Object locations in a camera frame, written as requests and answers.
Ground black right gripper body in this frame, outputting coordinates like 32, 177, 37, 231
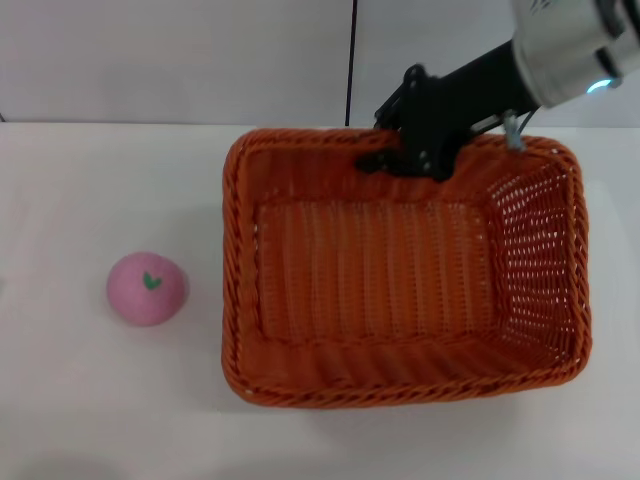
399, 41, 542, 184

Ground orange woven plastic basket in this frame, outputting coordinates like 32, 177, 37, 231
219, 126, 594, 409

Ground pink peach toy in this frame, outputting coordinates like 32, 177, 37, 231
105, 250, 190, 328

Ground black vertical wall strip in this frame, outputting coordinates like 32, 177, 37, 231
344, 0, 360, 128

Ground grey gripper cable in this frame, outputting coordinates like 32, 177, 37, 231
501, 106, 540, 152

